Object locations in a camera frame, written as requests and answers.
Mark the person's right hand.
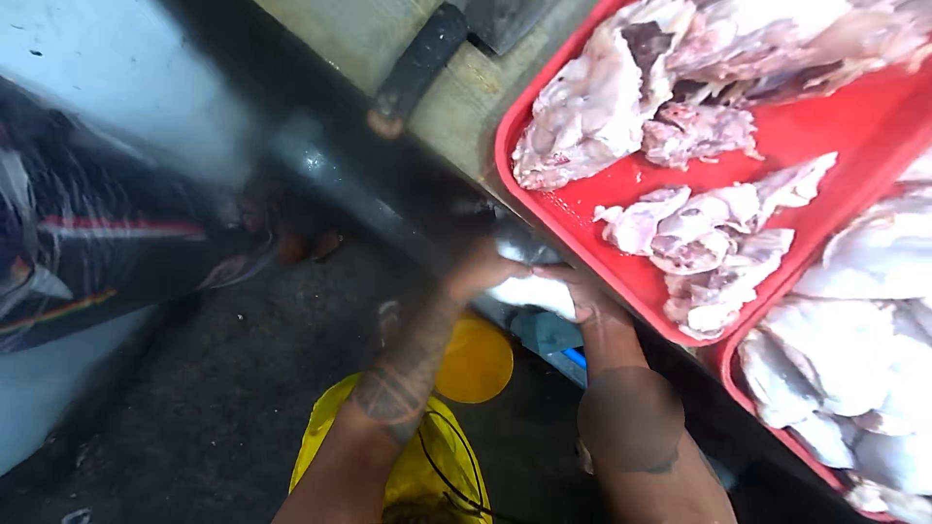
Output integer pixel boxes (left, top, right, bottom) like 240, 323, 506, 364
532, 262, 634, 327

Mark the person's left hand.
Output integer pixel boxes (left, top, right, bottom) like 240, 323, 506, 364
444, 236, 534, 304

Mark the white plastic bag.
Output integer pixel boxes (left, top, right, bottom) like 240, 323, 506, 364
486, 236, 577, 322

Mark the person's left forearm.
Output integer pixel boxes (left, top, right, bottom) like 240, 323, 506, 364
271, 280, 468, 524

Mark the person's right forearm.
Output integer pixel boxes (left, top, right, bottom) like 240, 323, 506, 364
578, 317, 738, 524

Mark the grey-blue plastic container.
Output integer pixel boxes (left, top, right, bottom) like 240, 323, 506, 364
510, 311, 585, 357

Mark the round orange-yellow container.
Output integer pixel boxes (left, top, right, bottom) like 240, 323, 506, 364
434, 313, 515, 404

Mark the chicken piece with pointed end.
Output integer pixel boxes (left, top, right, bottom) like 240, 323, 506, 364
593, 152, 839, 276

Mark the large pale chicken carcass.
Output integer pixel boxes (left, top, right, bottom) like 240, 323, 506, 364
512, 0, 697, 192

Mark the chicken piece with pale skin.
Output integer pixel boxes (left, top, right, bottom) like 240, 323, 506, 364
664, 228, 796, 341

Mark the small reddish chicken piece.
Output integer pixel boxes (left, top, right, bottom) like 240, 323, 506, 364
641, 101, 764, 171

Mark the red tray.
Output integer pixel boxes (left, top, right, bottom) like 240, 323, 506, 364
719, 138, 932, 524
495, 0, 932, 347

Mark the yellow bucket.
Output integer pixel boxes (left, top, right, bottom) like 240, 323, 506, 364
289, 372, 493, 524

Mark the pile of raw chicken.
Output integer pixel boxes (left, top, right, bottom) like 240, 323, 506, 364
737, 146, 932, 524

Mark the long pink chicken carcass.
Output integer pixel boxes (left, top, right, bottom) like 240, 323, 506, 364
667, 0, 932, 107

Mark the dark plastic bag with stripes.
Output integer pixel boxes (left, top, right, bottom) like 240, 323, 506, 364
0, 76, 274, 355

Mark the thin black cord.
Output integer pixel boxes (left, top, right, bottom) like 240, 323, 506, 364
417, 409, 514, 524

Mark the knife with black handle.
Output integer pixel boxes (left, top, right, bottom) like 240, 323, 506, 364
367, 0, 565, 139

